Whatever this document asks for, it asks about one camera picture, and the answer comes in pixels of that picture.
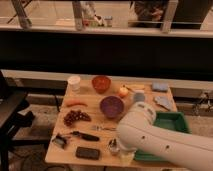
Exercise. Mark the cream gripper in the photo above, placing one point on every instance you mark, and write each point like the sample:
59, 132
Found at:
126, 157

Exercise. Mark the black eraser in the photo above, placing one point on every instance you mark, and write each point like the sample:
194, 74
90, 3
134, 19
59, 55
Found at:
87, 153

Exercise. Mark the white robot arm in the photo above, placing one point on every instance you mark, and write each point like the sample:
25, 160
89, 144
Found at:
135, 131

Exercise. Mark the purple bowl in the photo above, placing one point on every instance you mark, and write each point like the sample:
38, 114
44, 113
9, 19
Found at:
111, 106

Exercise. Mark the red bowl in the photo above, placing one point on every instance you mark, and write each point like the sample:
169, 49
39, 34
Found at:
101, 83

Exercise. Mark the small metal cup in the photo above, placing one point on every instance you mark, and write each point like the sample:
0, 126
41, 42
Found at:
113, 147

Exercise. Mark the green plastic tray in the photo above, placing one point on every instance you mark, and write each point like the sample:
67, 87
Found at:
174, 121

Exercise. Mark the blue mug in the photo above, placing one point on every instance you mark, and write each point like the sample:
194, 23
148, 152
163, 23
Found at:
138, 96

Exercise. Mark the orange apple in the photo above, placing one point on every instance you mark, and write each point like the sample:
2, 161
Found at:
123, 92

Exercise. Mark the grey blue cloth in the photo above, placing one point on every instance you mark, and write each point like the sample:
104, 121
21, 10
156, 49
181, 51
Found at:
164, 102

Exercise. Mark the bunch of dark grapes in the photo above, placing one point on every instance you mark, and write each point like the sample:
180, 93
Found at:
73, 116

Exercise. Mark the black binder clip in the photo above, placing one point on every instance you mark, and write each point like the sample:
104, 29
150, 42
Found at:
60, 141

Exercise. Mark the orange carrot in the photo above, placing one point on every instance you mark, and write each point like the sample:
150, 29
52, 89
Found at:
71, 103

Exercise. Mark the blue sponge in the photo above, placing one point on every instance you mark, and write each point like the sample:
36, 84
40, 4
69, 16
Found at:
160, 87

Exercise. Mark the white plastic cup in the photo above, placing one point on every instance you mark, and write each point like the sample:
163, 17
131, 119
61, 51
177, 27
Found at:
74, 83

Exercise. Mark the black chair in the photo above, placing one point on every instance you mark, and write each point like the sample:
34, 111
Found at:
11, 103

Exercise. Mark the black handled peeler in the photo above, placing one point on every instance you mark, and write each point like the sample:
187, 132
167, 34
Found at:
85, 136

